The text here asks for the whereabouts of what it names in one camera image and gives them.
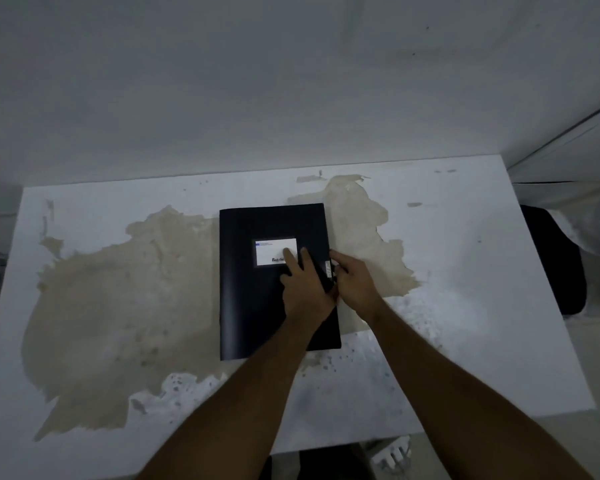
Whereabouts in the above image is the black chair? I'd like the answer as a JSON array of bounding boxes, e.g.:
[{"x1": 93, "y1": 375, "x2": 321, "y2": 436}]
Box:
[{"x1": 519, "y1": 204, "x2": 588, "y2": 317}]

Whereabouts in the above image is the white power strip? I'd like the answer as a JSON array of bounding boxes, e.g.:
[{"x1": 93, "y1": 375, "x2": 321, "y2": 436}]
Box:
[{"x1": 369, "y1": 435, "x2": 414, "y2": 476}]

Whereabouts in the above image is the person's left forearm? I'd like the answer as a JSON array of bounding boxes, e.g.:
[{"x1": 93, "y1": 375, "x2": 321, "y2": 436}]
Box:
[{"x1": 137, "y1": 309, "x2": 332, "y2": 480}]

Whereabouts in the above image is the person's left hand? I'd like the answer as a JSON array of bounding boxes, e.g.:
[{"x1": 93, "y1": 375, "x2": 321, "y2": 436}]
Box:
[{"x1": 278, "y1": 247, "x2": 339, "y2": 334}]

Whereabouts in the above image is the white plastic bag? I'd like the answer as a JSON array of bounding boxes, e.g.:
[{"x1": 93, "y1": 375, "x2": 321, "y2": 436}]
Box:
[{"x1": 549, "y1": 192, "x2": 600, "y2": 259}]

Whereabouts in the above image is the black folder with white label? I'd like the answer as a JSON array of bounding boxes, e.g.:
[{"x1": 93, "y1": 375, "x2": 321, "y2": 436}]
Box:
[{"x1": 218, "y1": 203, "x2": 342, "y2": 362}]

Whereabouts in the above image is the person's right hand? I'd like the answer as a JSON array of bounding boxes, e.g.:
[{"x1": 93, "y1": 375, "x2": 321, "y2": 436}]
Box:
[{"x1": 328, "y1": 250, "x2": 387, "y2": 324}]

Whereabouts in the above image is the person's right forearm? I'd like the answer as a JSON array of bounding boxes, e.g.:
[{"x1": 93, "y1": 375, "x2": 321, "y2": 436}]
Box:
[{"x1": 364, "y1": 298, "x2": 596, "y2": 480}]

